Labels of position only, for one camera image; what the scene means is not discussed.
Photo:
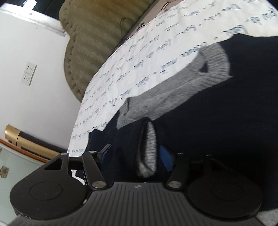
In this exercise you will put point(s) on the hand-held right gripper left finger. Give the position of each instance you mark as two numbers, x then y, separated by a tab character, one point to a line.
106	155

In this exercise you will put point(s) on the gold and black tube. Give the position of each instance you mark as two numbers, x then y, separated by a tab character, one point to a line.
13	133

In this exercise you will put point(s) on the navy and grey sweater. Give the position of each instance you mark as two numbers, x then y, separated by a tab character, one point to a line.
217	108

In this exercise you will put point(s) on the white window frame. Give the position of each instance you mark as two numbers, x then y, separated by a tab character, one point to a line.
32	17

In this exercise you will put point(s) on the white printed bedsheet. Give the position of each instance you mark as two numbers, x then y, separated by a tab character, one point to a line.
152	54

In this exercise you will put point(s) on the white wall socket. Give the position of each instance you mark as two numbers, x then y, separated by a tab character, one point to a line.
28	73

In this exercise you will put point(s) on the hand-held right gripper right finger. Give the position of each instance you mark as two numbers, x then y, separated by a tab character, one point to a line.
166	159

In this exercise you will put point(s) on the olive green quilted cushion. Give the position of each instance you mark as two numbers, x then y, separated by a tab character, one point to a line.
93	32

